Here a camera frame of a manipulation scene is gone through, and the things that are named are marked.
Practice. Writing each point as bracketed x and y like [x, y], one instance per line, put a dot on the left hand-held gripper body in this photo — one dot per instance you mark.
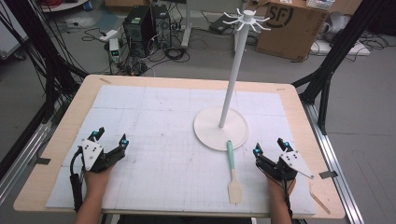
[93, 155]

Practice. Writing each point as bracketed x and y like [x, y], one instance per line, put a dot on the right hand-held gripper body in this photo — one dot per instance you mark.
[288, 166]

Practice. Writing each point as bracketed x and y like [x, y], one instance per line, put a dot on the white hook stand rack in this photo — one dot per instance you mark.
[232, 84]

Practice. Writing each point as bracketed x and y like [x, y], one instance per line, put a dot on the person's right hand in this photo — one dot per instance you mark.
[280, 189]

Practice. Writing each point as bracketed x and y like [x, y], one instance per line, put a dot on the person's left hand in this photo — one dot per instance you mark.
[95, 183]

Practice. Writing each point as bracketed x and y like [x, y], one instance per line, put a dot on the white grid mat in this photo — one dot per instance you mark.
[162, 155]

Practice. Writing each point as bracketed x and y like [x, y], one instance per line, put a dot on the black tape piece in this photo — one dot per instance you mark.
[328, 174]
[42, 161]

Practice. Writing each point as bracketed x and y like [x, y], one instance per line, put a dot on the thin wooden stick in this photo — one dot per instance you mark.
[320, 202]

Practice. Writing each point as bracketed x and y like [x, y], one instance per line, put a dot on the white device with green display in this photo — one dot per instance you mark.
[114, 49]

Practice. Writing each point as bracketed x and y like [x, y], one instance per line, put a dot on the white power strip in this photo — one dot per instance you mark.
[108, 35]

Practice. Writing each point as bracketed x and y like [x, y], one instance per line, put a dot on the white flat board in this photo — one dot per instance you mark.
[323, 49]

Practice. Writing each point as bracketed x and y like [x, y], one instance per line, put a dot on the large black computer tower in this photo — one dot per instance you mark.
[138, 31]

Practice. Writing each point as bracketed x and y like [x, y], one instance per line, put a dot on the cardboard box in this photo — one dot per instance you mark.
[289, 29]

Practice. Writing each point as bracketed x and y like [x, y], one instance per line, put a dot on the slim black computer tower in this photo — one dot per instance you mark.
[162, 28]

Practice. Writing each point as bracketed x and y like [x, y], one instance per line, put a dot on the black laptop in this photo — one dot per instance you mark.
[220, 25]

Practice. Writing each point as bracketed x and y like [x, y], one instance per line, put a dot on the white desk leg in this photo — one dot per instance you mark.
[186, 25]

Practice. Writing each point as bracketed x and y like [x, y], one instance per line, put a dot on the aluminium rail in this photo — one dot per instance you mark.
[334, 165]
[21, 161]

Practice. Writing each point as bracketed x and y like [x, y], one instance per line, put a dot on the black metal frame stand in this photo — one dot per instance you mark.
[40, 53]
[336, 56]

